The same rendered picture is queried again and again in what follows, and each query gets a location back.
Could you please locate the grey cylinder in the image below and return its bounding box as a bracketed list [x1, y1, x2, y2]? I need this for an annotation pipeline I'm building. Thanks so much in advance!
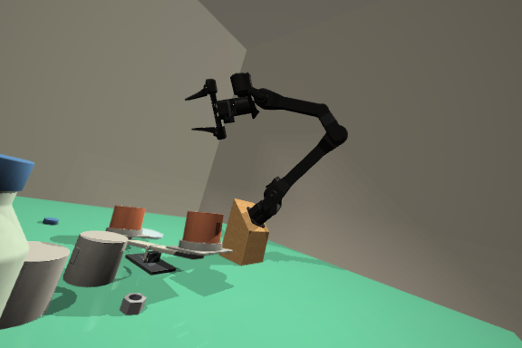
[63, 230, 128, 287]
[0, 241, 70, 330]

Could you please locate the white round dish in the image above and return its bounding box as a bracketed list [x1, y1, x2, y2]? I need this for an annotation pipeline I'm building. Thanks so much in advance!
[142, 227, 164, 239]

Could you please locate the small blue disc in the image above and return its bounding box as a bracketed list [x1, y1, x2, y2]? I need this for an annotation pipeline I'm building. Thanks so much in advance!
[43, 217, 59, 226]

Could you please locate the grey hex nut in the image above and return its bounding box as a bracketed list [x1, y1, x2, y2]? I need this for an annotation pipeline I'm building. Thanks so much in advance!
[119, 293, 146, 315]

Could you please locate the beige balance beam with round pans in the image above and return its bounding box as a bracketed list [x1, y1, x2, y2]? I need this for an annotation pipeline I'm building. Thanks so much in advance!
[106, 227, 232, 276]

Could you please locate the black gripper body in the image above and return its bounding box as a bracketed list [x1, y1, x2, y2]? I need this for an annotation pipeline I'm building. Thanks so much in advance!
[206, 79, 239, 140]

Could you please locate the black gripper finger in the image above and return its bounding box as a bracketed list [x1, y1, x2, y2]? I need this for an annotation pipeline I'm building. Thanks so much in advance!
[192, 127, 217, 136]
[185, 84, 208, 101]

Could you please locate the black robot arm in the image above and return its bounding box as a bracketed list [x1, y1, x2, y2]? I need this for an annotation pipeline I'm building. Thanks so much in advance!
[217, 72, 348, 228]

